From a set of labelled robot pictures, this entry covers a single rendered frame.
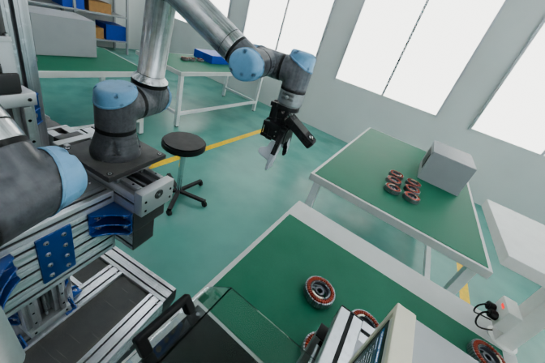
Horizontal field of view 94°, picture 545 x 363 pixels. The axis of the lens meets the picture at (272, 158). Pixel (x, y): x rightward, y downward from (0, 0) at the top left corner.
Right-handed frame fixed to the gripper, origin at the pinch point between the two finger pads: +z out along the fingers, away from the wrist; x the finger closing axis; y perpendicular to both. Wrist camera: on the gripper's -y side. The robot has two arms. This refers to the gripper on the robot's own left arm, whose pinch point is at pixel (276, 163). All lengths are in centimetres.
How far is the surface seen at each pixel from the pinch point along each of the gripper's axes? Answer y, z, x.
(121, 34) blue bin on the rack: 533, 72, -364
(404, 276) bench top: -64, 41, -30
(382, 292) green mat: -55, 40, -14
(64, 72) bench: 213, 41, -59
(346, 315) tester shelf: -32.5, 3.9, 36.0
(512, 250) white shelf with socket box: -69, -5, -3
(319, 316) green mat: -34, 40, 11
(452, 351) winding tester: -38, -16, 50
